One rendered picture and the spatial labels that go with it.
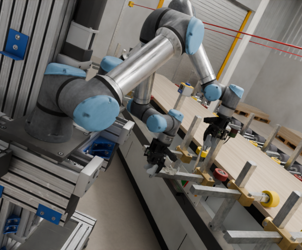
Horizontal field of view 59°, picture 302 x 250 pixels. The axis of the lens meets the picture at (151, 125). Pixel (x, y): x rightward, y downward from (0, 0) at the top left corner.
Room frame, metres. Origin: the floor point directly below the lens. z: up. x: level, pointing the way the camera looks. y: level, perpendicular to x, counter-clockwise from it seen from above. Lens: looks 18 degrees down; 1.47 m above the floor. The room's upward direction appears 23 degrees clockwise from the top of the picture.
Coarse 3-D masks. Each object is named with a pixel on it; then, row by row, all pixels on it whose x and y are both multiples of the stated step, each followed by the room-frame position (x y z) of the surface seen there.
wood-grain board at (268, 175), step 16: (160, 80) 3.59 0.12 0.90; (160, 96) 2.66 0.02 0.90; (176, 96) 3.00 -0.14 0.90; (192, 112) 2.57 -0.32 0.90; (208, 112) 2.89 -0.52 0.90; (224, 144) 1.97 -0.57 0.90; (240, 144) 2.16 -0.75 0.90; (224, 160) 1.63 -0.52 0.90; (240, 160) 1.77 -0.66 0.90; (256, 160) 1.92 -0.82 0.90; (272, 160) 2.10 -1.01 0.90; (256, 176) 1.60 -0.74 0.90; (272, 176) 1.72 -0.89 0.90; (288, 176) 1.87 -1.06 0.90; (288, 192) 1.55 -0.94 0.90; (272, 208) 1.24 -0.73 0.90; (288, 224) 1.15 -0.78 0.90
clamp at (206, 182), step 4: (196, 168) 1.42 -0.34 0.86; (196, 172) 1.40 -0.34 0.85; (200, 172) 1.38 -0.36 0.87; (204, 176) 1.35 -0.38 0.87; (208, 176) 1.37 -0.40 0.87; (204, 180) 1.33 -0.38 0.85; (208, 180) 1.32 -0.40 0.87; (212, 180) 1.34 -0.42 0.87; (204, 184) 1.32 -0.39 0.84; (208, 184) 1.32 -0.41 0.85; (212, 184) 1.33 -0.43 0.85
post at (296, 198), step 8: (296, 192) 0.96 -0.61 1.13; (288, 200) 0.97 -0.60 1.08; (296, 200) 0.95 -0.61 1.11; (288, 208) 0.95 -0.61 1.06; (296, 208) 0.96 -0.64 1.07; (280, 216) 0.96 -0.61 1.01; (288, 216) 0.95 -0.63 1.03; (280, 224) 0.94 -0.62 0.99; (256, 248) 0.96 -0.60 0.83; (264, 248) 0.94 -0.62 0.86
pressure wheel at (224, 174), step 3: (216, 168) 1.43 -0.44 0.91; (216, 171) 1.39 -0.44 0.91; (219, 171) 1.42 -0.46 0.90; (222, 171) 1.41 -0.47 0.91; (213, 174) 1.40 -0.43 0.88; (216, 174) 1.38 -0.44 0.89; (219, 174) 1.38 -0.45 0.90; (222, 174) 1.38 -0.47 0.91; (225, 174) 1.41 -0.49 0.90; (216, 177) 1.38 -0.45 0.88; (219, 177) 1.37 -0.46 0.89; (222, 177) 1.37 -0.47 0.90; (225, 177) 1.38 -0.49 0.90; (222, 180) 1.37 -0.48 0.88; (225, 180) 1.39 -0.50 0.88; (213, 186) 1.41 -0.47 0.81
